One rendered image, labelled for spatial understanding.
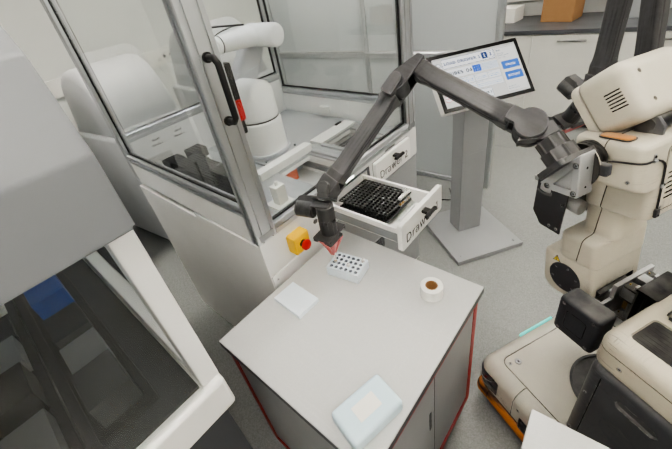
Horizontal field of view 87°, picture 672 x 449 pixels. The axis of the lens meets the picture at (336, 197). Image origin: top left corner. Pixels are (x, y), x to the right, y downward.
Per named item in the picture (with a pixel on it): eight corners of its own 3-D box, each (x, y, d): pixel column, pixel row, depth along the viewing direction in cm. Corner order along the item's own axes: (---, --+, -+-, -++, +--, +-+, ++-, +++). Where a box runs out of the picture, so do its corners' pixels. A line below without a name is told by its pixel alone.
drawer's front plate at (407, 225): (441, 208, 139) (441, 184, 133) (402, 252, 122) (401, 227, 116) (437, 206, 140) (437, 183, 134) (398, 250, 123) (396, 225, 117)
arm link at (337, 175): (406, 75, 102) (413, 91, 112) (390, 67, 104) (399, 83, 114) (323, 198, 107) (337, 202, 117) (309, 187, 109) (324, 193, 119)
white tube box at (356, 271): (369, 267, 126) (368, 259, 124) (358, 284, 121) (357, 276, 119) (339, 258, 132) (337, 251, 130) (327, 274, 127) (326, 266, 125)
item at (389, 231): (435, 205, 138) (435, 192, 135) (400, 244, 123) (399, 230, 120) (354, 182, 162) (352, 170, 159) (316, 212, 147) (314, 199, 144)
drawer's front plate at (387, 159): (410, 157, 176) (409, 137, 170) (377, 185, 159) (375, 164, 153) (407, 156, 177) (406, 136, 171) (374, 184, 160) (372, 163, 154)
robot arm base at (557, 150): (562, 164, 82) (600, 149, 85) (542, 136, 84) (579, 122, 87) (538, 181, 90) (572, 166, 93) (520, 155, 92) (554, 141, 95)
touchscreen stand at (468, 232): (522, 245, 227) (550, 87, 171) (458, 265, 221) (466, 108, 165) (476, 204, 268) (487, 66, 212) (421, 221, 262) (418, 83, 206)
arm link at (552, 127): (564, 134, 86) (560, 140, 91) (539, 101, 89) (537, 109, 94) (527, 154, 88) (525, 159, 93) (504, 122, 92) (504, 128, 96)
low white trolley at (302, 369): (470, 406, 153) (484, 286, 112) (393, 567, 117) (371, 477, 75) (362, 340, 188) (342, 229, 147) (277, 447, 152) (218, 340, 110)
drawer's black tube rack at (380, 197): (411, 205, 140) (411, 191, 137) (387, 230, 130) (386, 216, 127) (366, 191, 154) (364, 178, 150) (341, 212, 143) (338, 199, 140)
